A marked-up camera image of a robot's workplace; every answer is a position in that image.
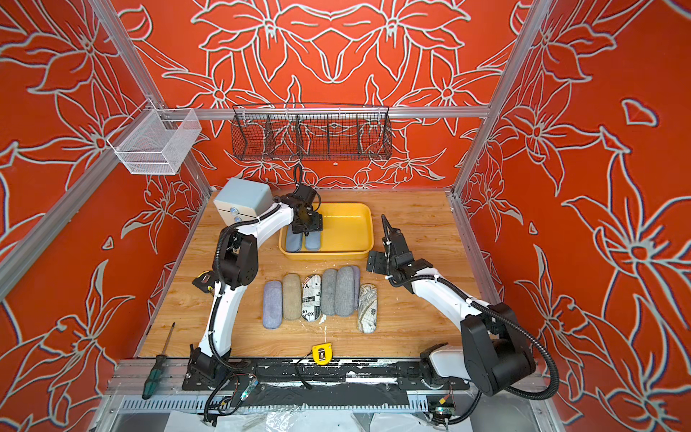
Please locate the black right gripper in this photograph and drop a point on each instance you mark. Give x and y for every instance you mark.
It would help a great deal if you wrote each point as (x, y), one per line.
(396, 252)

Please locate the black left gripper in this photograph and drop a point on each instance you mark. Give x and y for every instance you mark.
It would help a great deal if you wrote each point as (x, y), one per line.
(317, 225)

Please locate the light blue glasses case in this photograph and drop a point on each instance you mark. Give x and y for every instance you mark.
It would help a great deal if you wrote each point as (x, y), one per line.
(312, 241)
(293, 241)

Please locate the map print glasses case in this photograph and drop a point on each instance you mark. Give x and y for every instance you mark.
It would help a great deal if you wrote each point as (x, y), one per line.
(367, 308)

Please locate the grey fabric glasses case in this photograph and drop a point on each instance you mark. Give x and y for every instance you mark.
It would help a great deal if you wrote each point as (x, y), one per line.
(347, 290)

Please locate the yellow plastic storage tray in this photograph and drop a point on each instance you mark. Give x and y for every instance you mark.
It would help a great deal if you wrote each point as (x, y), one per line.
(347, 234)

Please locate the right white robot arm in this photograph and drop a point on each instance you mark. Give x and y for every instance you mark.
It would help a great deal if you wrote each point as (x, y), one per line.
(496, 350)

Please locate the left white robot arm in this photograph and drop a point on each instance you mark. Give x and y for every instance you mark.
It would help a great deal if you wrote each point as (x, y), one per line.
(235, 266)

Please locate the dark grey glasses case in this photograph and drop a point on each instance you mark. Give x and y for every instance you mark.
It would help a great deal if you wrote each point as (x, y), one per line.
(328, 292)

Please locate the newspaper print glasses case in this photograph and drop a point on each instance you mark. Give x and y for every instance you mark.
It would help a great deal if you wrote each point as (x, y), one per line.
(311, 298)

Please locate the purple fabric glasses case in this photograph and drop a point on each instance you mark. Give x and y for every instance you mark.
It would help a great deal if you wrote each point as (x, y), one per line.
(272, 314)

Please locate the grey mini drawer box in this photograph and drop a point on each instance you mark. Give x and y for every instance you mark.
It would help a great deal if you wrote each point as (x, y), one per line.
(243, 200)

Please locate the yellow tape measure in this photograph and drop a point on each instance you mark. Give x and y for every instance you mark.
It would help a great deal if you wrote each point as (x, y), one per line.
(322, 354)

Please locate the black wire wall basket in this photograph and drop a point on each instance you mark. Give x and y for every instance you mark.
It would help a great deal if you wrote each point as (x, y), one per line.
(311, 132)

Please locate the white mesh wall basket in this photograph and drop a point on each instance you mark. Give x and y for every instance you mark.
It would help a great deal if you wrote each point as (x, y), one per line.
(157, 142)

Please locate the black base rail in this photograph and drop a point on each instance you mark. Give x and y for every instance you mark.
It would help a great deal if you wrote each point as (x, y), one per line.
(407, 374)

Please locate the green handled screwdriver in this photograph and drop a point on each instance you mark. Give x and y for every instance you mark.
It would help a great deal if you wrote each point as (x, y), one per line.
(153, 379)

